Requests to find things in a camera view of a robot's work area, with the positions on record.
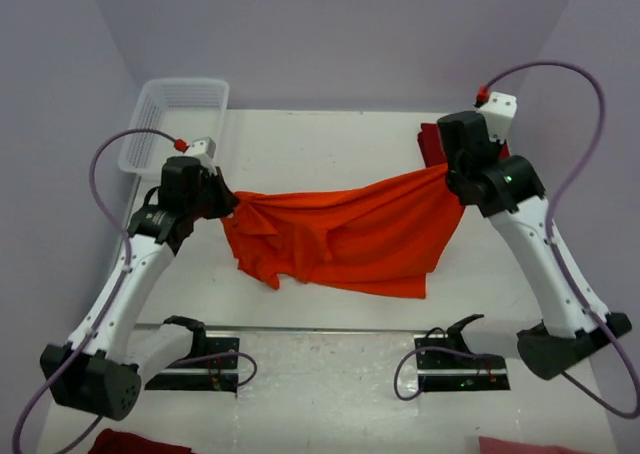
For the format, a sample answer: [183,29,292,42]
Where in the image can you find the folded dark red t-shirt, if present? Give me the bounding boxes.
[417,123,511,172]

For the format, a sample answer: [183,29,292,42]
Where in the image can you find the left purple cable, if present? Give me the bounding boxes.
[10,127,259,454]

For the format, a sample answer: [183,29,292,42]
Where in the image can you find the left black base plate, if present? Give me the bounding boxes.
[145,335,240,394]

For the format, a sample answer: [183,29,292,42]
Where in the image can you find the purple cable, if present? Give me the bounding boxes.
[10,127,259,454]
[394,61,640,420]

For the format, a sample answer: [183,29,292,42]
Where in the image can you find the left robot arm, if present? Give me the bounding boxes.
[40,154,238,421]

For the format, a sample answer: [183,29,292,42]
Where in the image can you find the white plastic basket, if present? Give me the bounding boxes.
[118,77,230,180]

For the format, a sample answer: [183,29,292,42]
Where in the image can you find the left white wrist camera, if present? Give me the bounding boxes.
[185,137,216,173]

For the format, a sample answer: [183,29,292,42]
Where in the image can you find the orange t-shirt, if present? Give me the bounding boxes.
[222,165,464,299]

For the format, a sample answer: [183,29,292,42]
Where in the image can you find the pink cloth bottom right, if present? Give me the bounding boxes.
[478,436,580,454]

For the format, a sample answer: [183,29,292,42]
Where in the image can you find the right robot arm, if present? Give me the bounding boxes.
[437,111,632,380]

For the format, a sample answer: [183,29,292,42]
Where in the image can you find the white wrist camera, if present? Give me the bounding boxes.
[185,137,216,173]
[475,91,518,144]

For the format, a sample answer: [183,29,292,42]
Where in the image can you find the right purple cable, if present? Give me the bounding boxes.
[394,61,640,420]

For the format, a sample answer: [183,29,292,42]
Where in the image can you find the dark red cloth bottom left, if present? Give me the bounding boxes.
[88,429,193,454]

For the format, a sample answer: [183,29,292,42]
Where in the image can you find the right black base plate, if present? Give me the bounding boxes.
[413,334,511,393]

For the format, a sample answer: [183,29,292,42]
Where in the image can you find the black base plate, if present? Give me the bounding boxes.
[413,334,511,393]
[145,335,240,394]

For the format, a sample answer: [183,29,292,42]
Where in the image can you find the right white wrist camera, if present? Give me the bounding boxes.
[475,91,518,144]

